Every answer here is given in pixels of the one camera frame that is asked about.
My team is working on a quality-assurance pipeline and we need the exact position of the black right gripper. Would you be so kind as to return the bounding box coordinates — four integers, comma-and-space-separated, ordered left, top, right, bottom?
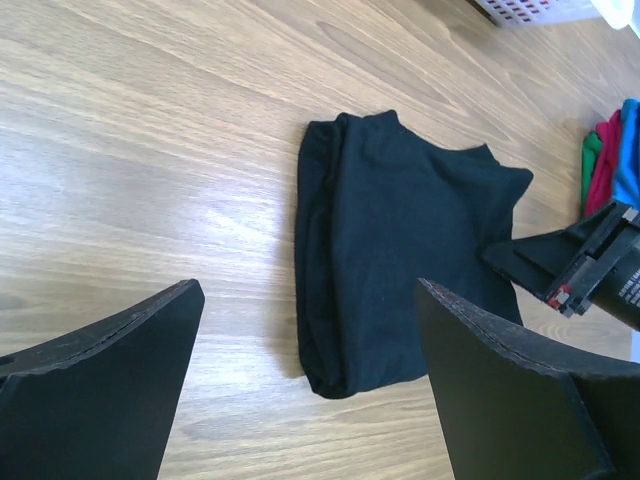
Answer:
480, 200, 639, 330

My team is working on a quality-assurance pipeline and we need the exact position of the white plastic basket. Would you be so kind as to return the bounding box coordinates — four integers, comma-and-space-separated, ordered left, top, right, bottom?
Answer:
475, 0, 638, 30

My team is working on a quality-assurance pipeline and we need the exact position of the folded pink t shirt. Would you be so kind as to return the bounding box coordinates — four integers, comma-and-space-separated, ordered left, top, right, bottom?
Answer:
585, 109, 622, 216

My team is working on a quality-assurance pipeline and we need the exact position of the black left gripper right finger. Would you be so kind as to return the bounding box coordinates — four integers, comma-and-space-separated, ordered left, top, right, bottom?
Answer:
416, 280, 639, 479

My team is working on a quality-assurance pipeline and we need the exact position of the folded green t shirt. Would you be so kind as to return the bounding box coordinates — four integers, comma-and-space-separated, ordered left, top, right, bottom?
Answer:
581, 131, 603, 217

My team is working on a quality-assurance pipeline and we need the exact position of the folded blue t shirt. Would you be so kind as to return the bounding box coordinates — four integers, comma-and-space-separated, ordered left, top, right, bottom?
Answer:
612, 98, 640, 210

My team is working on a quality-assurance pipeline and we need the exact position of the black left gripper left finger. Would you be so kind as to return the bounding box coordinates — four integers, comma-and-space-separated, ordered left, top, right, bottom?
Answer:
1, 279, 205, 479

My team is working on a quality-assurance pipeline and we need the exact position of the black t shirt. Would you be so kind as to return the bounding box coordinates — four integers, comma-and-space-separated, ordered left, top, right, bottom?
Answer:
294, 110, 533, 399

